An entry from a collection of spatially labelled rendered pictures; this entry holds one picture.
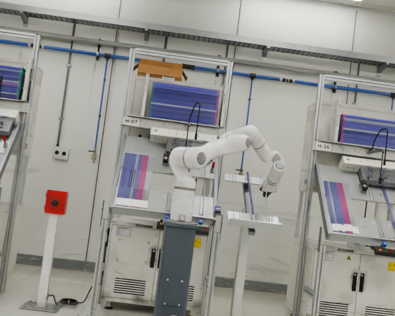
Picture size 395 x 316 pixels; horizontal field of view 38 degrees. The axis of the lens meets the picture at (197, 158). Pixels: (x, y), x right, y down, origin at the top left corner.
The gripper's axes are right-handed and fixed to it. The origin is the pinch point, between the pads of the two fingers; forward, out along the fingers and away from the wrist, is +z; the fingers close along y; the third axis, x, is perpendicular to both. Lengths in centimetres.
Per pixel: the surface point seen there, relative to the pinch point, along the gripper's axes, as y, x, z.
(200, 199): 44.4, 6.1, 6.9
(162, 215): 70, 22, 8
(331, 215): -45.8, 10.6, 1.2
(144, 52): 93, -103, -20
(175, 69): 66, -117, 4
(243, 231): 12.9, 22.1, 15.2
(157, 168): 75, -19, 11
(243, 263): 10.4, 39.2, 27.9
